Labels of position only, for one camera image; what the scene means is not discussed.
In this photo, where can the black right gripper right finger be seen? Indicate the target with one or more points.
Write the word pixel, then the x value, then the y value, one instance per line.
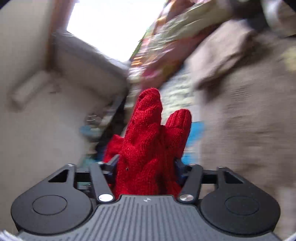
pixel 182 171

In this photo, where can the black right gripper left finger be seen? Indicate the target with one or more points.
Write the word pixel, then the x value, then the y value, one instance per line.
pixel 109 169

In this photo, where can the red knit sweater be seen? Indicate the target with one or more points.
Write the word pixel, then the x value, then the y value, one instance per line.
pixel 148 149

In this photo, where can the grey cartoon print blanket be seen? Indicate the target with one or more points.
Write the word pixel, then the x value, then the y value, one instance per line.
pixel 249 116

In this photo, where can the floral pink quilt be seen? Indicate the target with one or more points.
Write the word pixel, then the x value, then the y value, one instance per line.
pixel 175 34

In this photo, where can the folded beige cloth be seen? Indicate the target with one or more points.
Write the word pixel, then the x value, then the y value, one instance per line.
pixel 218 54

